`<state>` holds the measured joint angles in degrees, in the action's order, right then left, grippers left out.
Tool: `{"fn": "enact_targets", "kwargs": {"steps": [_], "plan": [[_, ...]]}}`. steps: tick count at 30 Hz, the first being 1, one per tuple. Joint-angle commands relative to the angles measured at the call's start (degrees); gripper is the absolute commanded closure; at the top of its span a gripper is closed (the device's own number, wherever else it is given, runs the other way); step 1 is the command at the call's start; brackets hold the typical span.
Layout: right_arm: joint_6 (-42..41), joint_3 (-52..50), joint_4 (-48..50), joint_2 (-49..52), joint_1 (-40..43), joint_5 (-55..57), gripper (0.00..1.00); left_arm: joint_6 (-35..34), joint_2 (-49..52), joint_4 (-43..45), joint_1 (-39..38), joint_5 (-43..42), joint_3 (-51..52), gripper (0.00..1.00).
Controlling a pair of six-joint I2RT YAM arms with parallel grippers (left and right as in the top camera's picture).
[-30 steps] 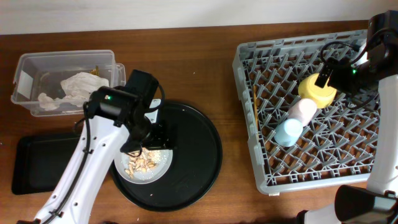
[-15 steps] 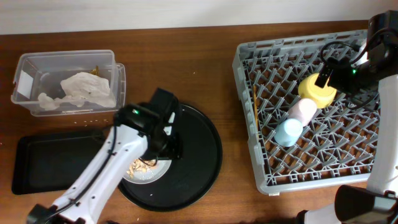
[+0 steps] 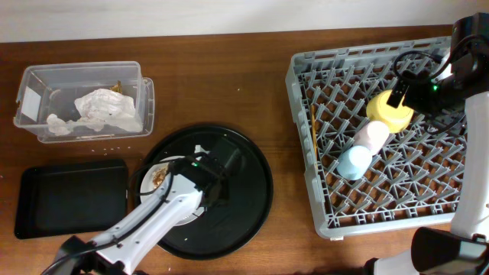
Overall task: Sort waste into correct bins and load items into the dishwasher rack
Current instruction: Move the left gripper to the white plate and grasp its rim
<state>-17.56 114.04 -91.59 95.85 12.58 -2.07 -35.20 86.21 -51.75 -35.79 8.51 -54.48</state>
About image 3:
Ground clear plastic waste bin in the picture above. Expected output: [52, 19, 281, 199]
[13, 61, 155, 143]

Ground blue cup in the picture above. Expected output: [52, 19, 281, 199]
[336, 145, 372, 180]

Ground pink cup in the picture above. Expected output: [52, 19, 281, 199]
[353, 121, 390, 155]

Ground black rectangular tray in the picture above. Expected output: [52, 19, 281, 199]
[15, 159, 128, 239]

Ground wooden chopstick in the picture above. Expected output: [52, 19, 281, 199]
[310, 104, 318, 166]

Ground white napkin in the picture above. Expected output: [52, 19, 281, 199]
[41, 88, 143, 136]

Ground gold foil wrapper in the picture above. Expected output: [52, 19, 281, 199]
[110, 80, 122, 94]

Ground yellow bowl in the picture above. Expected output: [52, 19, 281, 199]
[366, 90, 414, 134]

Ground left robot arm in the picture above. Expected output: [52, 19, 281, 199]
[44, 137, 241, 274]

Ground grey dishwasher rack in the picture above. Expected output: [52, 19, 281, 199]
[286, 37, 468, 240]

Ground grey plate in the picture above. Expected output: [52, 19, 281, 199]
[139, 156, 207, 226]

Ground round black serving tray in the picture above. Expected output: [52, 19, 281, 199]
[130, 125, 274, 260]

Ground food scraps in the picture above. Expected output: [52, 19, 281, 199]
[152, 166, 168, 189]

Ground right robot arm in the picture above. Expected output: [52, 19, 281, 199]
[362, 12, 488, 274]

